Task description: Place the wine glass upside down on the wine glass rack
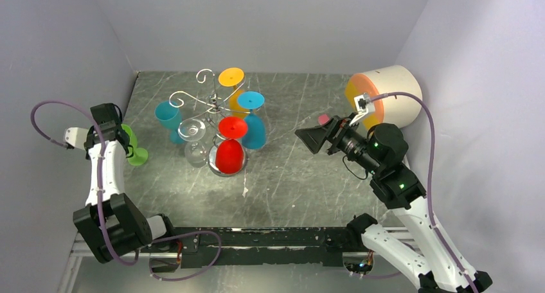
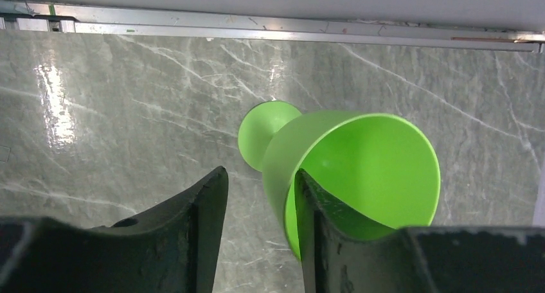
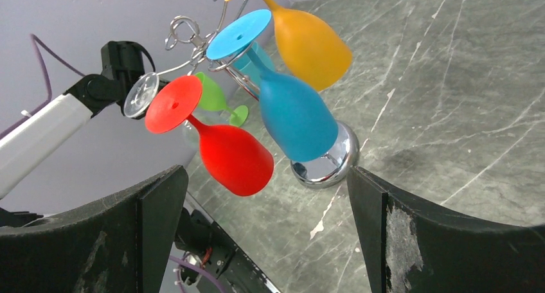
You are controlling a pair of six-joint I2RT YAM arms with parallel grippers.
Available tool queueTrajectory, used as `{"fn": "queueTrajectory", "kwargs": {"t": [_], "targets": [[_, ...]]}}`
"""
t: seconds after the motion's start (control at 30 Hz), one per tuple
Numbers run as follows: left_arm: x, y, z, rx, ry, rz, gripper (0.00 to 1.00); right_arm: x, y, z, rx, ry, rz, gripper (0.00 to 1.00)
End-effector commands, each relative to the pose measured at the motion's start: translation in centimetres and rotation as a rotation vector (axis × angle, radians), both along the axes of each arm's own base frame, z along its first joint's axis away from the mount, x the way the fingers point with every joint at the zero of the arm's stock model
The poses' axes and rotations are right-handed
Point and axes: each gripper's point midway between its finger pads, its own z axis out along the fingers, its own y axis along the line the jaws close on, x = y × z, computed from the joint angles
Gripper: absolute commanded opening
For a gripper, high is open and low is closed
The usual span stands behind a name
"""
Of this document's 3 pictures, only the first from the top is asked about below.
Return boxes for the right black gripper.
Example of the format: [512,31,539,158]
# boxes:
[295,112,382,175]

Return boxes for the green plastic wine glass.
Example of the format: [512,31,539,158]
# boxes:
[121,124,148,166]

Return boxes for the blue plastic wine glass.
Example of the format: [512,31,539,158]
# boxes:
[237,91,267,150]
[154,102,185,145]

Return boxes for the clear wine glass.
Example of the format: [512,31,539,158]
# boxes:
[177,118,208,168]

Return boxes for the red plastic wine glass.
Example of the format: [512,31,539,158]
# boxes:
[215,116,248,174]

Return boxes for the orange plastic wine glass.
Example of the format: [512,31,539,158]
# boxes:
[219,67,247,119]

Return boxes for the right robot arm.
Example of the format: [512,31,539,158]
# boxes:
[295,116,493,292]

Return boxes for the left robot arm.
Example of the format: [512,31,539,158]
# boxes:
[64,103,178,263]

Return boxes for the chrome wine glass rack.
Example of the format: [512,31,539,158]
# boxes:
[187,69,251,177]

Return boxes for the pink small block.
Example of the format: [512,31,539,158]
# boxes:
[317,114,330,125]

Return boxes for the cream cylinder with orange face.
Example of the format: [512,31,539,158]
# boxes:
[344,65,424,132]

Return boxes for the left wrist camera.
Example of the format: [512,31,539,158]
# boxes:
[64,127,89,150]

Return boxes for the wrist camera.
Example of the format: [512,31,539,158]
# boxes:
[64,127,89,150]
[350,93,375,127]

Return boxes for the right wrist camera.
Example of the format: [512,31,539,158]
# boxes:
[350,93,375,127]

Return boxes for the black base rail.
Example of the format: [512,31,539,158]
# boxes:
[142,227,369,269]

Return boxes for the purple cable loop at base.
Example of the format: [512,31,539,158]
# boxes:
[148,230,222,283]

